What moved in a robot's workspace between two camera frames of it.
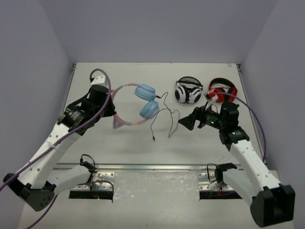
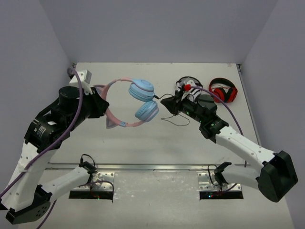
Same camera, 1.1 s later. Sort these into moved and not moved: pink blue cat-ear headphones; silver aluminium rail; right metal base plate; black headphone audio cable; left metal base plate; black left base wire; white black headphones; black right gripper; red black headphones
Moved: pink blue cat-ear headphones; black headphone audio cable; black right gripper
Not moved: white black headphones; silver aluminium rail; black left base wire; right metal base plate; red black headphones; left metal base plate
